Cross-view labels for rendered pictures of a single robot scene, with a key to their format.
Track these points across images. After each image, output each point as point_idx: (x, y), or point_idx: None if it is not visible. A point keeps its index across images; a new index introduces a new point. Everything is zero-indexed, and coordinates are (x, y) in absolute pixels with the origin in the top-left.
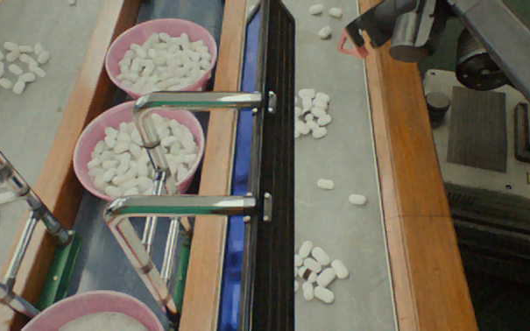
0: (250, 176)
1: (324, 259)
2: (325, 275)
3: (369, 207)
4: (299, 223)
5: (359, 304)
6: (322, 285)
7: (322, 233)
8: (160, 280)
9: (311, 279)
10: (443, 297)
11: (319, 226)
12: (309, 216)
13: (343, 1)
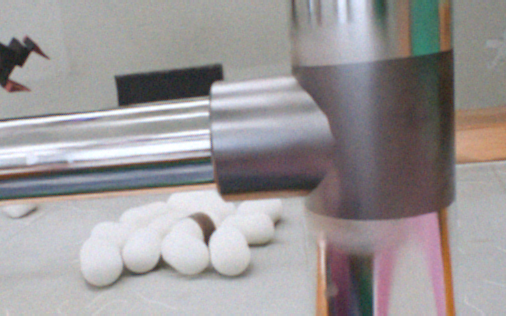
0: None
1: (163, 203)
2: (210, 197)
3: (50, 204)
4: (19, 266)
5: (281, 200)
6: (234, 207)
7: (76, 238)
8: None
9: (216, 216)
10: None
11: (52, 243)
12: (10, 255)
13: None
